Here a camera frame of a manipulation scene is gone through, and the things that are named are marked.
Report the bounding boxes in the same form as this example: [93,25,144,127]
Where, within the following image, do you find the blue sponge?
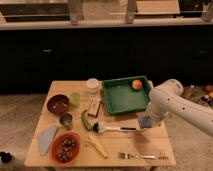
[138,116,152,129]

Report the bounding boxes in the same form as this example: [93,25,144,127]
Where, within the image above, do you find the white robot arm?
[146,79,213,137]

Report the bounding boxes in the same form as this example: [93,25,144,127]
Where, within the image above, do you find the green plastic tray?
[102,76,151,115]

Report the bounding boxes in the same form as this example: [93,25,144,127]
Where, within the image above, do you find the white cup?
[86,78,99,94]

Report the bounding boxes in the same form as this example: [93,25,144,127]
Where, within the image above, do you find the wooden block with black strip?
[88,97,101,117]

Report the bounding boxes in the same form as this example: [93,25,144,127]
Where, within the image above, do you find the orange peach fruit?
[132,80,143,90]

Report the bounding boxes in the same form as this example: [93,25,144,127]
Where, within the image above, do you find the light green cup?
[69,92,80,107]

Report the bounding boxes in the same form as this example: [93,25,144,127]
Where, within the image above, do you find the green cucumber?
[81,110,92,131]

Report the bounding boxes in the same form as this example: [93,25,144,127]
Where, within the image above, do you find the dark red bowl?
[47,94,70,115]

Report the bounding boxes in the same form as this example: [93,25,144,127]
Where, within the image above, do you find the small metal cup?
[59,113,73,130]

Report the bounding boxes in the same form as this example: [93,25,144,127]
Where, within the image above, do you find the yellow peeler tool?
[89,134,108,159]

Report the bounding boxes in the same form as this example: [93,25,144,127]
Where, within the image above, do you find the wooden table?
[25,81,176,168]

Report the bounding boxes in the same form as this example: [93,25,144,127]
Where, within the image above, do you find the silver fork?
[118,152,156,160]

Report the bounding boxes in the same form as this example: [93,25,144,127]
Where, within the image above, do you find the orange bowl with grapes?
[49,132,80,167]

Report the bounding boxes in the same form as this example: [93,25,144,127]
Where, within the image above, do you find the grey folded cloth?
[38,125,58,155]

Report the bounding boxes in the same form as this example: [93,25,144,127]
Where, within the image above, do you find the black object on floor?
[0,151,12,164]

